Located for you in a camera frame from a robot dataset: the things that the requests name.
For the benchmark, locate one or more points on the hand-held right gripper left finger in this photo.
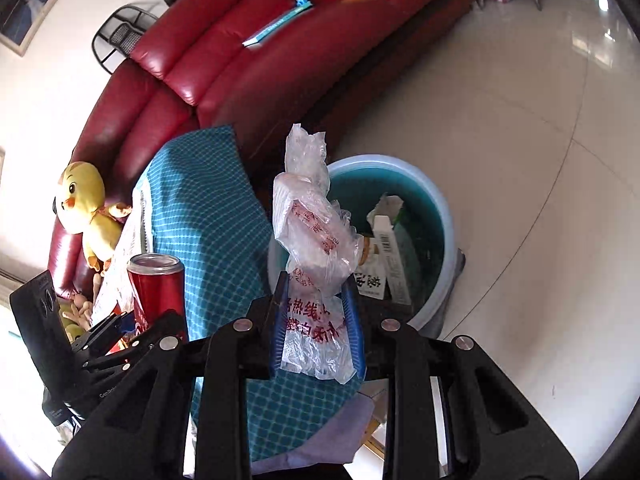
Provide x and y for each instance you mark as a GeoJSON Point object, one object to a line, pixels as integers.
{"type": "Point", "coordinates": [277, 332]}

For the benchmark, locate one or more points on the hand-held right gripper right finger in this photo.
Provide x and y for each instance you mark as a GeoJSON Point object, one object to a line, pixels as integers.
{"type": "Point", "coordinates": [352, 334]}

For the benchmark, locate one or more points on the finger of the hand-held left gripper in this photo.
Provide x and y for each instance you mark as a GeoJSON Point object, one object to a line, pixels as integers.
{"type": "Point", "coordinates": [162, 324]}
{"type": "Point", "coordinates": [107, 328]}

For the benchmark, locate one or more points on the red drink can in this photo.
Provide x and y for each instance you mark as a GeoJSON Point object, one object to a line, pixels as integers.
{"type": "Point", "coordinates": [155, 290]}

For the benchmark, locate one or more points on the white green milk carton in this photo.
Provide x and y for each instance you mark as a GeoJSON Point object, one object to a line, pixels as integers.
{"type": "Point", "coordinates": [370, 275]}

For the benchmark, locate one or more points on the white barcode box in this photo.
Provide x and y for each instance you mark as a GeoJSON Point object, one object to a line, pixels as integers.
{"type": "Point", "coordinates": [392, 260]}

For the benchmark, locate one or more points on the clear printed plastic bag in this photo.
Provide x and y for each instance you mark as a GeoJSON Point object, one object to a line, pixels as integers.
{"type": "Point", "coordinates": [310, 240]}

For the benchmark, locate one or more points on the blue plastic bucket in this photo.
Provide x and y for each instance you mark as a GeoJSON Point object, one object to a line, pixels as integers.
{"type": "Point", "coordinates": [430, 220]}

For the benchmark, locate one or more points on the beige plush toy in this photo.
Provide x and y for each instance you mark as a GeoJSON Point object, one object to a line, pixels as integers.
{"type": "Point", "coordinates": [85, 305]}

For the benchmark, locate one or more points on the purple cloth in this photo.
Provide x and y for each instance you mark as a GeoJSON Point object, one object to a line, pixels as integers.
{"type": "Point", "coordinates": [325, 435]}

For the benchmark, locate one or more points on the yellow chick plush toy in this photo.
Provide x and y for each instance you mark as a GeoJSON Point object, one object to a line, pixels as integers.
{"type": "Point", "coordinates": [82, 200]}

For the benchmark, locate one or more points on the blue patterned tablecloth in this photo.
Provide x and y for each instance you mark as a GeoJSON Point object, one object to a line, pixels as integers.
{"type": "Point", "coordinates": [210, 200]}

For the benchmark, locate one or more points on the red leather sofa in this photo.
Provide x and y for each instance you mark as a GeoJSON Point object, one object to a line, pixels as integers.
{"type": "Point", "coordinates": [225, 60]}

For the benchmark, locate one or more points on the black mesh back support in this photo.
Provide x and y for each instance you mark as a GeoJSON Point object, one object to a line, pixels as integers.
{"type": "Point", "coordinates": [120, 35]}

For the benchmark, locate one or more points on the thin blue book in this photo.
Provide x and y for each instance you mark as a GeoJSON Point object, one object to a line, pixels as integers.
{"type": "Point", "coordinates": [277, 22]}

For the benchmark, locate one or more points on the framed wall picture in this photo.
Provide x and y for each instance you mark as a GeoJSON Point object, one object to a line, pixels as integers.
{"type": "Point", "coordinates": [30, 5]}

